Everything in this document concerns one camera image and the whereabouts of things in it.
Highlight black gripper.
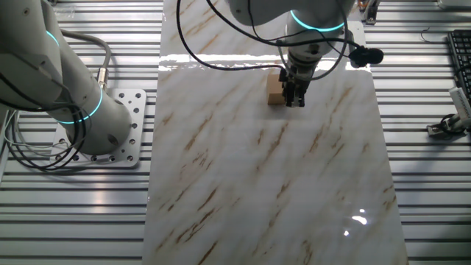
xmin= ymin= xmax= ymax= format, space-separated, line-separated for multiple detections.
xmin=278 ymin=64 xmax=314 ymax=108

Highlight small wooden block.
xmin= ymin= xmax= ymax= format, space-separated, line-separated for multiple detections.
xmin=266 ymin=71 xmax=288 ymax=106

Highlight marble pattern mat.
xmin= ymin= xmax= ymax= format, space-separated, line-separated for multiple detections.
xmin=141 ymin=0 xmax=409 ymax=265

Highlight grey metal clamp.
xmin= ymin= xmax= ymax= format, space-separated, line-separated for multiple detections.
xmin=426 ymin=113 xmax=471 ymax=139

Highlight black keyboard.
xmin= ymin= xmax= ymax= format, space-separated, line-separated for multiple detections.
xmin=447 ymin=29 xmax=471 ymax=100

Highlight grey device corner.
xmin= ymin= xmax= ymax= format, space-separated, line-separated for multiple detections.
xmin=437 ymin=0 xmax=471 ymax=10

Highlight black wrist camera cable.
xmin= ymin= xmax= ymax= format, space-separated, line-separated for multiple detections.
xmin=205 ymin=0 xmax=361 ymax=51

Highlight long black gripper cable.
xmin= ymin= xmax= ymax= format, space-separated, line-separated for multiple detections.
xmin=175 ymin=0 xmax=287 ymax=72

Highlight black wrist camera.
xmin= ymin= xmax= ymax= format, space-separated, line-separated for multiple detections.
xmin=347 ymin=46 xmax=385 ymax=69

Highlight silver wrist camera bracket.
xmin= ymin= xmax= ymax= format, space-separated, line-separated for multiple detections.
xmin=344 ymin=21 xmax=366 ymax=52

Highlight metal clamp with orange wires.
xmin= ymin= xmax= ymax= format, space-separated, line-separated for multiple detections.
xmin=358 ymin=0 xmax=382 ymax=26

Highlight black stand camera cable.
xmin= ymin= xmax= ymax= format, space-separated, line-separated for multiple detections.
xmin=439 ymin=113 xmax=458 ymax=134

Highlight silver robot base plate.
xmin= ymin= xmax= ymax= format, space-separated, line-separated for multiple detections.
xmin=49 ymin=88 xmax=147 ymax=169

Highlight silver camera on stand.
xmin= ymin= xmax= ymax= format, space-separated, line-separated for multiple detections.
xmin=448 ymin=86 xmax=471 ymax=119

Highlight grey cable with metal connector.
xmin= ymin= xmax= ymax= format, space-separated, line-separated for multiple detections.
xmin=60 ymin=29 xmax=112 ymax=91

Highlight black cable bundle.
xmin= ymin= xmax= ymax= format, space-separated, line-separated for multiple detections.
xmin=0 ymin=102 xmax=88 ymax=172

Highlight thin white cable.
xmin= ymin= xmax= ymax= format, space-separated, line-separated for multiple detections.
xmin=2 ymin=110 xmax=67 ymax=158

